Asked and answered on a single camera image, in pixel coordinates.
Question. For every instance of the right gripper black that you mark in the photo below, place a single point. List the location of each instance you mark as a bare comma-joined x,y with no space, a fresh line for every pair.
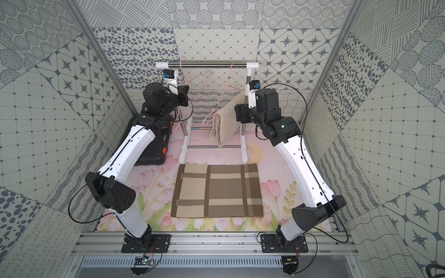
242,110

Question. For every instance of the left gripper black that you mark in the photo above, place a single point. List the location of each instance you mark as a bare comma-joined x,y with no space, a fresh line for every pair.
182,94

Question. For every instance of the beige fuzzy scarf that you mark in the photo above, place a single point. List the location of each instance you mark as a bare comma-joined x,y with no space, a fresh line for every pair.
224,122

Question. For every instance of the brown plaid scarf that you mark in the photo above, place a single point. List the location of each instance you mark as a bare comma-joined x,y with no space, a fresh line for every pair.
217,191

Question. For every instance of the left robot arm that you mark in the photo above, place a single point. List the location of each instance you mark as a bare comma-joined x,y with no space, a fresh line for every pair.
107,185

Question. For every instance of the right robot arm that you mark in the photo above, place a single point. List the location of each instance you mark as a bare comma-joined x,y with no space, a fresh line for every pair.
320,202

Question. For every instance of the black plastic tool case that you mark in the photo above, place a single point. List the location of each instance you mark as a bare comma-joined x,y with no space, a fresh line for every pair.
155,153

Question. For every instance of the floral pink table mat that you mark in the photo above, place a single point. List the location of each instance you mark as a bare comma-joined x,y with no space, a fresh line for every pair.
155,186

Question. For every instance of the right controller board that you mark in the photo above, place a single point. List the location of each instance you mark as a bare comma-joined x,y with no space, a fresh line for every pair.
290,265

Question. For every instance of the green circuit board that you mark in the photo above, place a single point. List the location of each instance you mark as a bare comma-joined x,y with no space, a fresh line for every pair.
144,261

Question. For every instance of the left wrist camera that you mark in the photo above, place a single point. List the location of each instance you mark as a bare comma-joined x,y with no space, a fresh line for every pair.
170,78

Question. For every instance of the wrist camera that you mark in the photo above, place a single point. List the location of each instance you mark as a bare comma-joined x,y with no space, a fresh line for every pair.
253,88
170,78

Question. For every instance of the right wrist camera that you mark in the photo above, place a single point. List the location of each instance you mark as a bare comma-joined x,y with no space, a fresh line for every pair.
253,88

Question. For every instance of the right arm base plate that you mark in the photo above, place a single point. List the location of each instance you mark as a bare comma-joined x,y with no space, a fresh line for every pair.
272,243

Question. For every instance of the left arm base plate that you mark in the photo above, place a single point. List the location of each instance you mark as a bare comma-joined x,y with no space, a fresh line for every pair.
153,243

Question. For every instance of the aluminium mounting rail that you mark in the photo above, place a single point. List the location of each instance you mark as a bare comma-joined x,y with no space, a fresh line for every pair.
213,244

